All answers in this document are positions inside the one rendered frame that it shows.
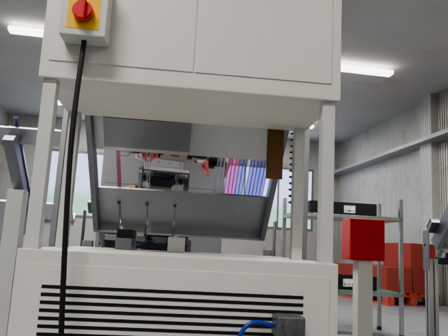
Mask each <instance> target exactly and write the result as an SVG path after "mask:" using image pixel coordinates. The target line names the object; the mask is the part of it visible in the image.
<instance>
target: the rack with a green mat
mask: <svg viewBox="0 0 448 336"><path fill-rule="evenodd" d="M287 218H288V219H290V218H291V213H287V198H285V197H284V198H283V222H282V243H281V257H285V242H286V220H287ZM349 218H356V219H378V220H384V221H385V223H395V222H398V226H399V292H394V291H388V290H385V289H382V288H381V261H378V262H377V291H373V296H377V330H381V297H398V298H399V336H404V274H403V200H402V199H398V217H382V216H381V204H380V203H378V204H377V216H366V215H345V214H333V221H342V220H343V219H349ZM308 219H310V220H317V213H312V212H308ZM338 295H353V290H347V289H338Z"/></svg>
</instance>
